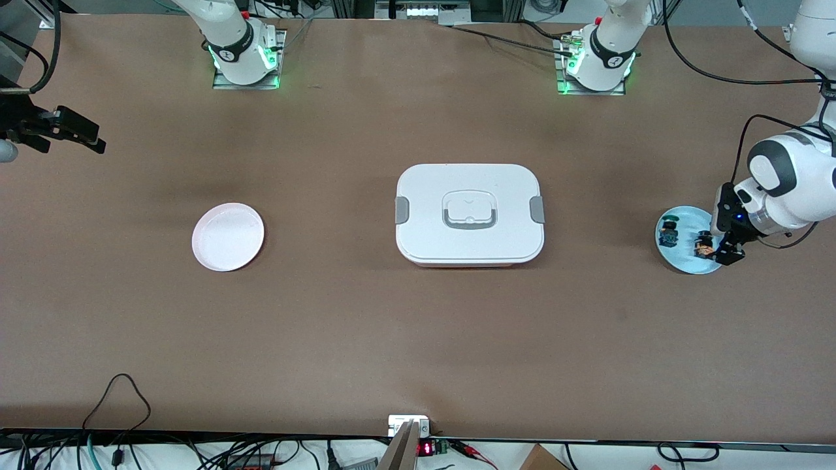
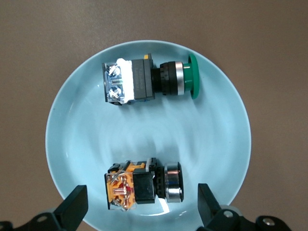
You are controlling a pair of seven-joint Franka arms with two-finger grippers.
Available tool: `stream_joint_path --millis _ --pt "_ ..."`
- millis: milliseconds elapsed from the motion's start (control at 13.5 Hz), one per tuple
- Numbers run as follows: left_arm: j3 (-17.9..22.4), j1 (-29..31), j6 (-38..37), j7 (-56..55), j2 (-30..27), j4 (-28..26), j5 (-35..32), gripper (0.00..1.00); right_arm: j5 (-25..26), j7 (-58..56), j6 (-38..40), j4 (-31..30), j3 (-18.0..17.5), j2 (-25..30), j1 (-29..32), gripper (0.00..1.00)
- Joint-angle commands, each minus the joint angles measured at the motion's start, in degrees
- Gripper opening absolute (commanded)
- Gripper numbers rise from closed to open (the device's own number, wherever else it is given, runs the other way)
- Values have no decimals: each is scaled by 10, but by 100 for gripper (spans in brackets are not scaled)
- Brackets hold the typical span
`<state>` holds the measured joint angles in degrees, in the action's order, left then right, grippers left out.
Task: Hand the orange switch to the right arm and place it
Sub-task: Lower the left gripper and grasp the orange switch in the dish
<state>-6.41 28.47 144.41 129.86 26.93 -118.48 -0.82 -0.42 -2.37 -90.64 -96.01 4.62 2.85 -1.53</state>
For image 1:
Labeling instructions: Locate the pale pink round plate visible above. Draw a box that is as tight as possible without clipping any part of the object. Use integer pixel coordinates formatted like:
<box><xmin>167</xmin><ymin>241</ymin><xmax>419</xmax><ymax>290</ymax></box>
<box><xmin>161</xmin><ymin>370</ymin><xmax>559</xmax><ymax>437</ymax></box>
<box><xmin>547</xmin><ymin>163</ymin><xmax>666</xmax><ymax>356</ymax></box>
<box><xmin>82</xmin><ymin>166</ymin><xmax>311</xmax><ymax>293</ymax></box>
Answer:
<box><xmin>191</xmin><ymin>203</ymin><xmax>266</xmax><ymax>272</ymax></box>

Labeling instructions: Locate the red alligator clip lead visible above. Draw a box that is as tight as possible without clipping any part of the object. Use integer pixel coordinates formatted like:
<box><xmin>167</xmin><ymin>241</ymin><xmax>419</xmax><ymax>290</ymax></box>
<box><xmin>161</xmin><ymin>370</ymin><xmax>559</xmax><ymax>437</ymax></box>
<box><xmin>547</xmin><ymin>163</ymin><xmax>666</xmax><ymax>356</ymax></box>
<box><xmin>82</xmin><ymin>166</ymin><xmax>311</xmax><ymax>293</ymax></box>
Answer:
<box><xmin>452</xmin><ymin>441</ymin><xmax>500</xmax><ymax>470</ymax></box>

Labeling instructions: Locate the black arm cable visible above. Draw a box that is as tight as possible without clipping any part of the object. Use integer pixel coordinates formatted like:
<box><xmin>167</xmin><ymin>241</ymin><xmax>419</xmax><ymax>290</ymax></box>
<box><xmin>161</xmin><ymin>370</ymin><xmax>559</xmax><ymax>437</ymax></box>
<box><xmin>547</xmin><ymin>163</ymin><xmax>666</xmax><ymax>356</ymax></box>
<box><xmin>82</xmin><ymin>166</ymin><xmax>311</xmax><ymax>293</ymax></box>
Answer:
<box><xmin>0</xmin><ymin>0</ymin><xmax>62</xmax><ymax>93</ymax></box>
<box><xmin>662</xmin><ymin>0</ymin><xmax>836</xmax><ymax>250</ymax></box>

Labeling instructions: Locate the black oval loop cable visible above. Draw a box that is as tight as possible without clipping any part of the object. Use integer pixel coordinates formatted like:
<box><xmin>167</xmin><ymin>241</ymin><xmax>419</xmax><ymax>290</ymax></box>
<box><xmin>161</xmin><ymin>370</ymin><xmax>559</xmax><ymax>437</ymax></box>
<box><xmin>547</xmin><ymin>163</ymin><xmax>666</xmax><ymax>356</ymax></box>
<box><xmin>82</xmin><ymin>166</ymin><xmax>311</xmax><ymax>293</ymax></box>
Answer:
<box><xmin>656</xmin><ymin>442</ymin><xmax>720</xmax><ymax>462</ymax></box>

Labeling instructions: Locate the aluminium camera post profile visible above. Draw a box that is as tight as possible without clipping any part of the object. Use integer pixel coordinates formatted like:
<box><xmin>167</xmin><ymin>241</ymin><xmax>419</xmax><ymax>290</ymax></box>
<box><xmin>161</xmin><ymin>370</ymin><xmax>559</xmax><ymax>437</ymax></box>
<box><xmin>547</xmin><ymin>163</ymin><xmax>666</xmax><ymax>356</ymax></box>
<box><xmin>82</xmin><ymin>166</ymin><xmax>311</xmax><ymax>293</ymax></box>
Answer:
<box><xmin>376</xmin><ymin>420</ymin><xmax>420</xmax><ymax>470</ymax></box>

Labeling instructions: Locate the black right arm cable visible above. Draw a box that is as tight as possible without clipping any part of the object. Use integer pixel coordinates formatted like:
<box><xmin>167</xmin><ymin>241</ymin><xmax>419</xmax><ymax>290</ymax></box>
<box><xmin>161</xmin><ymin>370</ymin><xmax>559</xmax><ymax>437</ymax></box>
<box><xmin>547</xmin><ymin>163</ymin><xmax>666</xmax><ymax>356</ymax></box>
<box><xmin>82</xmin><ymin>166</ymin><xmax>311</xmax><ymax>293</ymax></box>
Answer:
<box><xmin>0</xmin><ymin>0</ymin><xmax>62</xmax><ymax>93</ymax></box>

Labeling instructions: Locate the tangled black cables bundle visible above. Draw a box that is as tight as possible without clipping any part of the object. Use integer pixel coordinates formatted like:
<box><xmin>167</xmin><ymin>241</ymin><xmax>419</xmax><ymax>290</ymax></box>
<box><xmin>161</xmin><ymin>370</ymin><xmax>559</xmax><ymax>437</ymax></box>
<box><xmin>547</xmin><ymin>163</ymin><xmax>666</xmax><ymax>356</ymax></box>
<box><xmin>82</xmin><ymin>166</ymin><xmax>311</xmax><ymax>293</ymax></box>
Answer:
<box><xmin>0</xmin><ymin>431</ymin><xmax>393</xmax><ymax>470</ymax></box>

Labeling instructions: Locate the white lidded storage box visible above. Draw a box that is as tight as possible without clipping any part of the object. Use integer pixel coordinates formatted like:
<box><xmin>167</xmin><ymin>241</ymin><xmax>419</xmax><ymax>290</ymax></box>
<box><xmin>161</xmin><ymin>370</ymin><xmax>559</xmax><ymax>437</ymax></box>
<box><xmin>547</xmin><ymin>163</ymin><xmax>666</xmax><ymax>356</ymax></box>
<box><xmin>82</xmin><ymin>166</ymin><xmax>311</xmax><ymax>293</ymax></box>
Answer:
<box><xmin>394</xmin><ymin>163</ymin><xmax>545</xmax><ymax>268</ymax></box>

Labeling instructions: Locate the white post bracket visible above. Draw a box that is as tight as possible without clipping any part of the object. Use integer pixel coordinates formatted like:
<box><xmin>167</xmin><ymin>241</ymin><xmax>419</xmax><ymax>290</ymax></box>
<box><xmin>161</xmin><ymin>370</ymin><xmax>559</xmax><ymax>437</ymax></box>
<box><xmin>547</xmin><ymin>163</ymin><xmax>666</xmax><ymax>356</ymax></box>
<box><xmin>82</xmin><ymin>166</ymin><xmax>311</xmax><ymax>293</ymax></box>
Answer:
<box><xmin>387</xmin><ymin>415</ymin><xmax>431</xmax><ymax>437</ymax></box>

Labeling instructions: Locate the brown cardboard box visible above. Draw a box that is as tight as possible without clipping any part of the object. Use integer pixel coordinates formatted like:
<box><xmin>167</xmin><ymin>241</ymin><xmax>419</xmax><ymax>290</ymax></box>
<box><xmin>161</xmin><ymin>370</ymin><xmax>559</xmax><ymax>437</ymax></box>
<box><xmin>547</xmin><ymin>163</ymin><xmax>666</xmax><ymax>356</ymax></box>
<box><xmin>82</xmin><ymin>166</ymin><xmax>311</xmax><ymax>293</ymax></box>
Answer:
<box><xmin>519</xmin><ymin>444</ymin><xmax>570</xmax><ymax>470</ymax></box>

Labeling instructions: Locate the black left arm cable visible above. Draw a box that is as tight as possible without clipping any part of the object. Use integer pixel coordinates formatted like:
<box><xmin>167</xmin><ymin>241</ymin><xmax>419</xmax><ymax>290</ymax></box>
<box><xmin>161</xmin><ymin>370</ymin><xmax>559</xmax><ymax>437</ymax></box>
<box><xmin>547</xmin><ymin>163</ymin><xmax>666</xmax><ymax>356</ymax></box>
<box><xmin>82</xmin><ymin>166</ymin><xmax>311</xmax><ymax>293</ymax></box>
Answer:
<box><xmin>662</xmin><ymin>0</ymin><xmax>836</xmax><ymax>250</ymax></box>

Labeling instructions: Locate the light blue round plate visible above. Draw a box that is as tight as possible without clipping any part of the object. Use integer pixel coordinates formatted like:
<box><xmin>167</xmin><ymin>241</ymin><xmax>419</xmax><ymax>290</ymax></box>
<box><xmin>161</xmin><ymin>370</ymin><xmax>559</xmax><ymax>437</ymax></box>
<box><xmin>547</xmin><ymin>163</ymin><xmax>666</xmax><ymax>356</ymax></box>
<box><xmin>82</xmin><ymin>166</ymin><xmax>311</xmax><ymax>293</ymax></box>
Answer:
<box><xmin>654</xmin><ymin>206</ymin><xmax>727</xmax><ymax>275</ymax></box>

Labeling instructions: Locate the black cable across table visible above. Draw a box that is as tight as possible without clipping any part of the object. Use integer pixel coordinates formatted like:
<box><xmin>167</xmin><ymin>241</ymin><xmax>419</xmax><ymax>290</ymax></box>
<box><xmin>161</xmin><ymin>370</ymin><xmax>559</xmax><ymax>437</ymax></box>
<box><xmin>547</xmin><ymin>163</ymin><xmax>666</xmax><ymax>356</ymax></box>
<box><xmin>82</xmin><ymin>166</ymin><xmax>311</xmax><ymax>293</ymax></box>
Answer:
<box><xmin>449</xmin><ymin>23</ymin><xmax>579</xmax><ymax>54</ymax></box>

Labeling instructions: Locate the black device with white lights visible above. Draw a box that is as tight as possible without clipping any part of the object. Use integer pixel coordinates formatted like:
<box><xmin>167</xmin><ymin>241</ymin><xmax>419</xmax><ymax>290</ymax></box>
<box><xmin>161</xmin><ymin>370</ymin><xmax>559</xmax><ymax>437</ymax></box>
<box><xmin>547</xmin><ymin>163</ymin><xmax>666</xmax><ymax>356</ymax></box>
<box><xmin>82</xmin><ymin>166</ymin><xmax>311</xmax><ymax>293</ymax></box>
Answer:
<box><xmin>374</xmin><ymin>0</ymin><xmax>472</xmax><ymax>22</ymax></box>

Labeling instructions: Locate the thin black looped cable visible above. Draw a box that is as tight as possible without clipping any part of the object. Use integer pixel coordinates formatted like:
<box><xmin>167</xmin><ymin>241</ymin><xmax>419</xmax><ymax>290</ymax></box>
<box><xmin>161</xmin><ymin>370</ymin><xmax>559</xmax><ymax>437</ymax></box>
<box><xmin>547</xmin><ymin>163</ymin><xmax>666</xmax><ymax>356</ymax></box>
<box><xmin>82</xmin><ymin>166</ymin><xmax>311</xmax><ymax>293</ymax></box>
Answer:
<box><xmin>81</xmin><ymin>373</ymin><xmax>153</xmax><ymax>433</ymax></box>

